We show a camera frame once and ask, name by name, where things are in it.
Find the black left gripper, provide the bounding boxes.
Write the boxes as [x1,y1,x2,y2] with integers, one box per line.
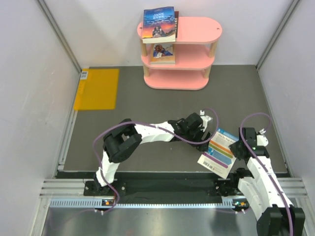
[184,126,212,152]

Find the white colourful back-cover book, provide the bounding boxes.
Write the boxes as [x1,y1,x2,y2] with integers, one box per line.
[197,128,239,179]

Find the orange Othello book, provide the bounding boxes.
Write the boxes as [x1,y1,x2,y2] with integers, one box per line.
[150,43,175,62]

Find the blue Jane Eyre book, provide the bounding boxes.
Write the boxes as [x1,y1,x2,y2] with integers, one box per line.
[141,6,176,44]

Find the dark red book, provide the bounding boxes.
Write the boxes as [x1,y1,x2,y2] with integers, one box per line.
[174,11,179,38]

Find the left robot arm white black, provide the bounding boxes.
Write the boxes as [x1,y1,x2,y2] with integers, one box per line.
[94,112,212,195]

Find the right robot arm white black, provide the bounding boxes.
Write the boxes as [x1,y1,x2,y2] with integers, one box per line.
[229,127,305,236]

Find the pink three-tier shelf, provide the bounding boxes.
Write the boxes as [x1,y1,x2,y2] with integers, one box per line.
[140,17,222,90]

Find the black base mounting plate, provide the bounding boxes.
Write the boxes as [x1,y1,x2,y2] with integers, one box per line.
[83,168,245,204]

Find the yellow plastic file folder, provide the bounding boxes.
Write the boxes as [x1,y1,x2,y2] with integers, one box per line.
[73,68,120,111]

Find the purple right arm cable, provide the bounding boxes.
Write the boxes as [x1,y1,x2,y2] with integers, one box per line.
[221,112,295,236]

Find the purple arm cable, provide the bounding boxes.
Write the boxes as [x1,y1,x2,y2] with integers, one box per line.
[93,107,220,217]
[221,112,295,236]

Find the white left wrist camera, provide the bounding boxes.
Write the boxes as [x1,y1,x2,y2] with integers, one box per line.
[199,110,213,123]

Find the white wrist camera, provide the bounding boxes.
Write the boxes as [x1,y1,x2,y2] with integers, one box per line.
[256,128,269,147]
[199,110,213,123]

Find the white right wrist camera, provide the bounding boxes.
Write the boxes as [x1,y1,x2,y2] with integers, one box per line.
[256,128,269,147]

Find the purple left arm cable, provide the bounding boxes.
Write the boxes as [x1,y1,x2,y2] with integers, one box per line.
[93,107,220,217]

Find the aluminium frame rail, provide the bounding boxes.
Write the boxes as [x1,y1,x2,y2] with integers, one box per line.
[39,178,310,209]

